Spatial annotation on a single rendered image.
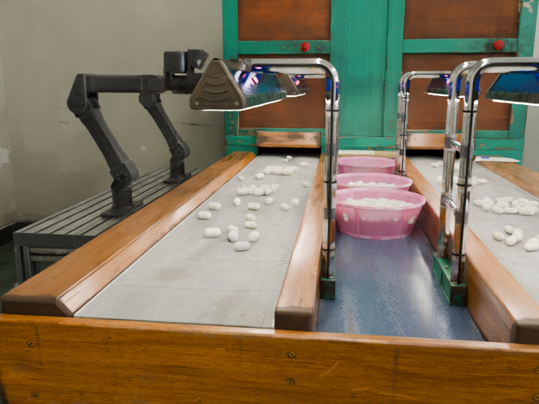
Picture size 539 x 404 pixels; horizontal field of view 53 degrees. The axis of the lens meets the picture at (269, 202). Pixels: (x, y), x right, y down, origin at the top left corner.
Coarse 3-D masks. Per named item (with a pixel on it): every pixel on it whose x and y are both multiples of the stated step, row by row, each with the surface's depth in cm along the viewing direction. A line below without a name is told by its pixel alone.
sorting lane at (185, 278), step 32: (256, 160) 241; (288, 160) 241; (224, 192) 170; (288, 192) 170; (192, 224) 131; (224, 224) 131; (288, 224) 131; (160, 256) 107; (192, 256) 107; (224, 256) 107; (256, 256) 107; (288, 256) 107; (128, 288) 90; (160, 288) 90; (192, 288) 90; (224, 288) 90; (256, 288) 90; (128, 320) 78; (160, 320) 78; (192, 320) 78; (224, 320) 78; (256, 320) 78
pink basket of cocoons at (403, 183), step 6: (342, 174) 186; (348, 174) 188; (354, 174) 188; (360, 174) 189; (366, 174) 189; (372, 174) 188; (378, 174) 188; (384, 174) 187; (342, 180) 186; (348, 180) 187; (366, 180) 189; (372, 180) 188; (378, 180) 188; (384, 180) 187; (390, 180) 185; (396, 180) 184; (402, 180) 181; (408, 180) 177; (342, 186) 169; (348, 186) 167; (354, 186) 165; (360, 186) 164; (396, 186) 165; (402, 186) 166; (408, 186) 170; (390, 192) 166; (360, 198) 167; (372, 198) 166; (396, 198) 168
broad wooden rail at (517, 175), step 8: (488, 168) 214; (496, 168) 204; (504, 168) 202; (512, 168) 202; (520, 168) 202; (528, 168) 202; (504, 176) 194; (512, 176) 186; (520, 176) 184; (528, 176) 184; (536, 176) 184; (520, 184) 177; (528, 184) 170; (536, 184) 170; (528, 192) 169; (536, 192) 162
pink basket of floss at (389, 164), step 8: (344, 160) 229; (360, 160) 231; (376, 160) 229; (384, 160) 227; (392, 160) 223; (344, 168) 211; (352, 168) 209; (360, 168) 207; (368, 168) 207; (376, 168) 207; (384, 168) 208; (392, 168) 212; (352, 176) 211; (376, 176) 209
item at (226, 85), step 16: (224, 64) 75; (240, 64) 90; (208, 80) 76; (224, 80) 75; (240, 80) 82; (256, 80) 94; (272, 80) 121; (192, 96) 76; (208, 96) 76; (224, 96) 76; (240, 96) 75; (256, 96) 87; (272, 96) 106
